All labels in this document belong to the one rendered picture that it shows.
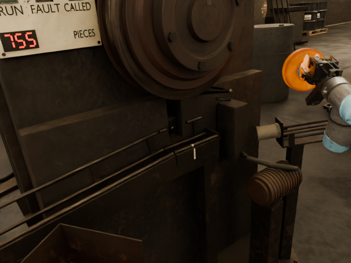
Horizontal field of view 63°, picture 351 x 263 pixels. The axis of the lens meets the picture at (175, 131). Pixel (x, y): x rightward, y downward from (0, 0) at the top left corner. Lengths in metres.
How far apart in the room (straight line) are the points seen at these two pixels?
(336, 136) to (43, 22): 0.86
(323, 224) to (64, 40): 1.56
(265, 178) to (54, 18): 0.87
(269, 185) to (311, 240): 0.65
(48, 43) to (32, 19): 0.06
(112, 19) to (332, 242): 1.47
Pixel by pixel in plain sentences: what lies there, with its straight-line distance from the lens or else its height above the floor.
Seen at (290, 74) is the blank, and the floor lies 0.90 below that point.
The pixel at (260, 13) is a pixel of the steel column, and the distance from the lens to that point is 5.19.
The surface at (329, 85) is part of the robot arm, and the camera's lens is 0.95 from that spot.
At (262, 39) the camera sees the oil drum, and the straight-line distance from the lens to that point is 3.54.
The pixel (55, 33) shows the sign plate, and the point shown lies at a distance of 0.84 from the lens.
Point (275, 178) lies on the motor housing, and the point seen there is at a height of 0.53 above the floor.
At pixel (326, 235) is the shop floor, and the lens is 1.77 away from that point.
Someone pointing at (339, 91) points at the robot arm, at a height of 0.90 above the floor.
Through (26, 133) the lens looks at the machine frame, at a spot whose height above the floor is 0.87.
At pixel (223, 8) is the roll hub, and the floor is 1.13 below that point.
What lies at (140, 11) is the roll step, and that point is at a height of 1.14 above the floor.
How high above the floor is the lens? 1.14
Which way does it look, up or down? 23 degrees down
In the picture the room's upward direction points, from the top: 4 degrees counter-clockwise
